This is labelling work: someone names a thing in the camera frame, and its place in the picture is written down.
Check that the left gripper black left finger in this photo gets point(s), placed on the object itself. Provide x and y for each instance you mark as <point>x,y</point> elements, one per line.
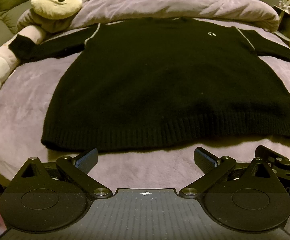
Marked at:
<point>75,170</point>

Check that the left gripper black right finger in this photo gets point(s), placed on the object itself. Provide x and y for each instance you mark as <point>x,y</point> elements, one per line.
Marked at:
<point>215,169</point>

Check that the purple rumpled duvet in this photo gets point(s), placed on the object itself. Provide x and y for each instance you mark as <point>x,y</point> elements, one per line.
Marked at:
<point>105,11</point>

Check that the black knit sweater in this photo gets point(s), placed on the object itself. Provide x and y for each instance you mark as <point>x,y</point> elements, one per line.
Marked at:
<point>157,83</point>

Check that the yellow bedside table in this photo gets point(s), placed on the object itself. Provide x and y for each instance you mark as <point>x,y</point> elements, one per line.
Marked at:
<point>283,31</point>

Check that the cream round face pillow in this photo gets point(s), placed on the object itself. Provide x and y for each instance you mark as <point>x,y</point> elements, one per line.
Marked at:
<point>56,9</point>

